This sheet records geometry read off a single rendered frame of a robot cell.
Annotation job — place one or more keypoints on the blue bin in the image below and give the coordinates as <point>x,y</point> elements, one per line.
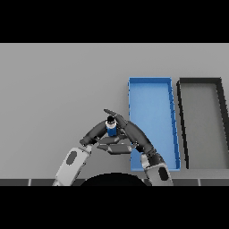
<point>152,122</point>

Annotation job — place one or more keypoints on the dark grey bin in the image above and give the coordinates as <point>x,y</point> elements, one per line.
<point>204,122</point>

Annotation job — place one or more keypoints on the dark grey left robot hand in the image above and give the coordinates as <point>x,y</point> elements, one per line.
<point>94,133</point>

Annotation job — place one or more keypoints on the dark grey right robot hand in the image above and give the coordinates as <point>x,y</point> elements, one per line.
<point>137,136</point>

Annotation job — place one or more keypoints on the blue pipe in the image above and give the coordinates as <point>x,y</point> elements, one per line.
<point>111,127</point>

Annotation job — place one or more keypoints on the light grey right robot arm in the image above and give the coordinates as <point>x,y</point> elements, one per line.
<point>158,174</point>

